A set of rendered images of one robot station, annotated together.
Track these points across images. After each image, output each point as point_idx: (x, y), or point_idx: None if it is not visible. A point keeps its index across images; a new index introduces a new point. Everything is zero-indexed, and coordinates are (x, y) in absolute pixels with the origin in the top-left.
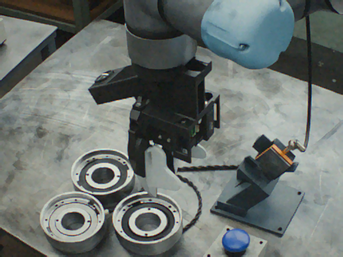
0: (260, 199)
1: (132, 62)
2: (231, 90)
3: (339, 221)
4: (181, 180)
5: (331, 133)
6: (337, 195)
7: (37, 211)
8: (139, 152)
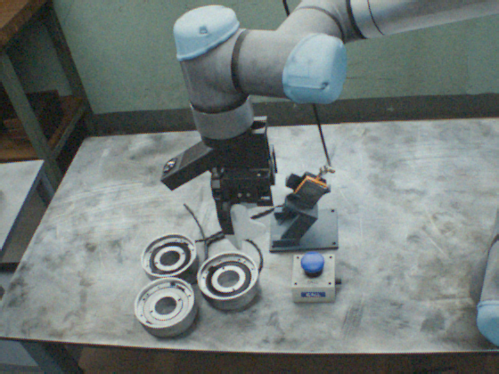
0: (310, 223)
1: (206, 140)
2: None
3: (378, 219)
4: None
5: (331, 157)
6: (364, 201)
7: (125, 313)
8: (227, 214)
